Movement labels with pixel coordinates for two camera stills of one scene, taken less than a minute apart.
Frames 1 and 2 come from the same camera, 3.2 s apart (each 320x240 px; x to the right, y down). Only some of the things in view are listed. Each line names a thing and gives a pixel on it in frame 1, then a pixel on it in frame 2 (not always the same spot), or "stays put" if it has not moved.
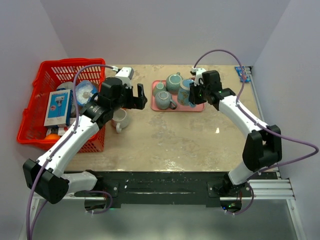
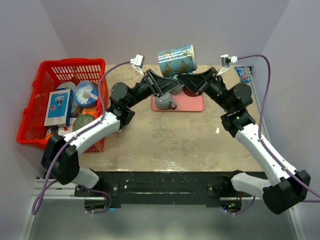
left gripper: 135,102 → 162,84
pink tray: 180,108 stays put
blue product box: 58,107 stays put
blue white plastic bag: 84,90 stays put
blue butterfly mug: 183,93 → 177,61
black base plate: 172,188 stays put
